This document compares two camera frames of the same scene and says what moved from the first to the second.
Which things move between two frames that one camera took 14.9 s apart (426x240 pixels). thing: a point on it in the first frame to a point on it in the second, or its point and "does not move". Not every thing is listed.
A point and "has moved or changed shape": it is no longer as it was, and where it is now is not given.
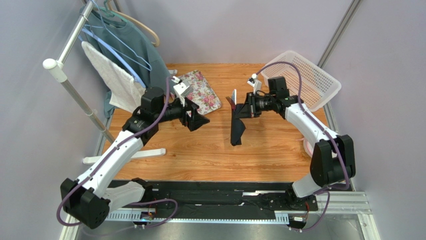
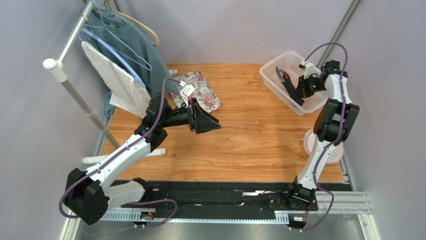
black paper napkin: [237, 129] has moved or changed shape
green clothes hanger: [109, 13] does not move
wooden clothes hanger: [128, 17] does not move
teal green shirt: [122, 43] does not move
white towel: [126, 93] does not move
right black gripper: [248, 105] to [300, 90]
